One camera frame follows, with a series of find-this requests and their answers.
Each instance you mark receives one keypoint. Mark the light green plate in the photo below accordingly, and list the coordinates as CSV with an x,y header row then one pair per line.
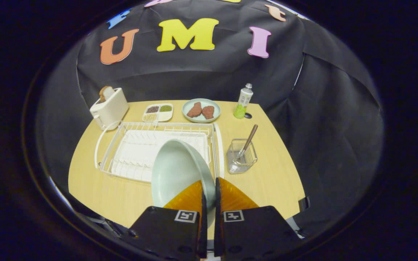
x,y
180,170

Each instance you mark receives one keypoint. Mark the white divided condiment tray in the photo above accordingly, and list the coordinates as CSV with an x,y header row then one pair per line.
x,y
158,112

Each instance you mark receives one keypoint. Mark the bread slice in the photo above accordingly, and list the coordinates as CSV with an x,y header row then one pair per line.
x,y
105,93

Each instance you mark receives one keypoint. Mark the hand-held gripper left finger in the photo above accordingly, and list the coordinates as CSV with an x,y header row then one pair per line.
x,y
202,224

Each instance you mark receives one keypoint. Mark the red meat piece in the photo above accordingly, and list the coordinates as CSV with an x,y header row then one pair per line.
x,y
208,112
194,110

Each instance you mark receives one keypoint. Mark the black table clamp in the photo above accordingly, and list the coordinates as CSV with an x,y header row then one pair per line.
x,y
303,203

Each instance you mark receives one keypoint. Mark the black backdrop cloth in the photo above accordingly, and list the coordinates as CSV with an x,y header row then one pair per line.
x,y
321,127

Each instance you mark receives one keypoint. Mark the cream toaster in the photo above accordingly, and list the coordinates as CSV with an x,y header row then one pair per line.
x,y
109,108

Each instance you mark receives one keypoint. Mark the green and white bottle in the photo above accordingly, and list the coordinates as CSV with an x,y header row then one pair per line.
x,y
243,101

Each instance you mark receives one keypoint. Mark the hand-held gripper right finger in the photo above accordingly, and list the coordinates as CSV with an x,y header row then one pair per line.
x,y
218,224

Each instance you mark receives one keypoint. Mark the small green meat dish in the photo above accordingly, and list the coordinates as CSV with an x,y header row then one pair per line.
x,y
201,101

